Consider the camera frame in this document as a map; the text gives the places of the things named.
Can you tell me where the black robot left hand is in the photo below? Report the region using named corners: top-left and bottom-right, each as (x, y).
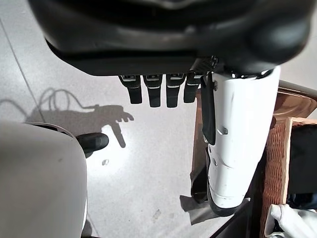
top-left (26, 0), bottom-right (312, 145)

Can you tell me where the brown wooden stand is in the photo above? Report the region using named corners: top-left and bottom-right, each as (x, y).
top-left (190, 80), bottom-right (317, 238)

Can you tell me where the black robot foot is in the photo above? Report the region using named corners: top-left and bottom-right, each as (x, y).
top-left (75, 132), bottom-right (110, 152)

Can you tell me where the white robot leg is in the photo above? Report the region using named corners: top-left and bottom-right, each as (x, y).
top-left (0, 119), bottom-right (88, 238)
top-left (202, 66), bottom-right (282, 217)

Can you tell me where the brown wicker laundry basket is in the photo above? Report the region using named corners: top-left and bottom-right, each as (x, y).
top-left (259, 116), bottom-right (317, 238)

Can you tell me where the dark garment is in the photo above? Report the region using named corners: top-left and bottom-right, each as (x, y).
top-left (287, 123), bottom-right (317, 208)

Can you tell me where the white garment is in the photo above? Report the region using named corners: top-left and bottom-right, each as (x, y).
top-left (265, 203), bottom-right (317, 238)

